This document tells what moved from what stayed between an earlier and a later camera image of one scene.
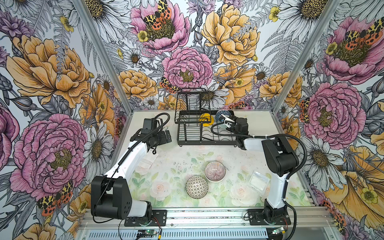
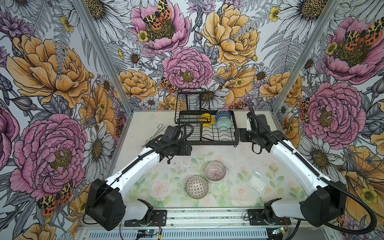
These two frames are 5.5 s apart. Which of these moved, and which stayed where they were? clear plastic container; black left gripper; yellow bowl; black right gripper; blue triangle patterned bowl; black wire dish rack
Moved: black right gripper; black left gripper
Stayed: black wire dish rack; blue triangle patterned bowl; clear plastic container; yellow bowl
